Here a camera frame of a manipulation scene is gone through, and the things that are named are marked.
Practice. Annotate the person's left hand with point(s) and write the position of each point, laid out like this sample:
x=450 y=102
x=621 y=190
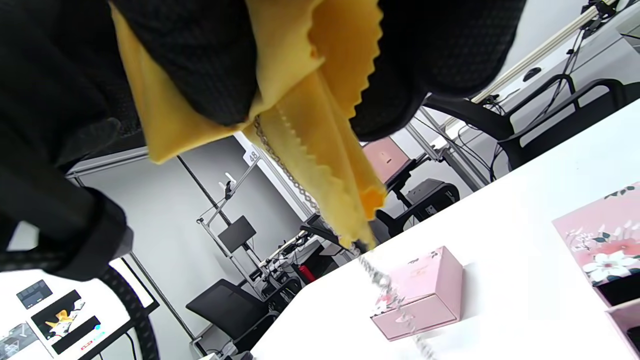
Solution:
x=50 y=125

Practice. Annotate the white hanging sign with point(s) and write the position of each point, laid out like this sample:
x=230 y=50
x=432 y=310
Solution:
x=252 y=156

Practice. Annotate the distant black office chair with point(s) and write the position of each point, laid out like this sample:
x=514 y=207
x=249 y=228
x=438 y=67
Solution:
x=230 y=310

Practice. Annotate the pink floral jewelry box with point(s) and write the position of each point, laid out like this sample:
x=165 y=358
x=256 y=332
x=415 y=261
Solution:
x=425 y=295
x=605 y=235

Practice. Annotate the black office chair chrome base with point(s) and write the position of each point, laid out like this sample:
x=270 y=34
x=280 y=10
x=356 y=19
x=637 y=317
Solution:
x=550 y=125

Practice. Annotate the person's right hand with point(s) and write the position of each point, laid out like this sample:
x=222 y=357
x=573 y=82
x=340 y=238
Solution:
x=200 y=55

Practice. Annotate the black mesh office chair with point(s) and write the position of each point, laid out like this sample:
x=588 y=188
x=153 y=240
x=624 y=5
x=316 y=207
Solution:
x=395 y=222

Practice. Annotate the small black mounted screen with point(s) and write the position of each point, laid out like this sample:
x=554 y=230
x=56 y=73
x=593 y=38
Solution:
x=237 y=233

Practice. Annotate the yellow cloth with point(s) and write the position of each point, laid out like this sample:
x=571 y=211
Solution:
x=300 y=125

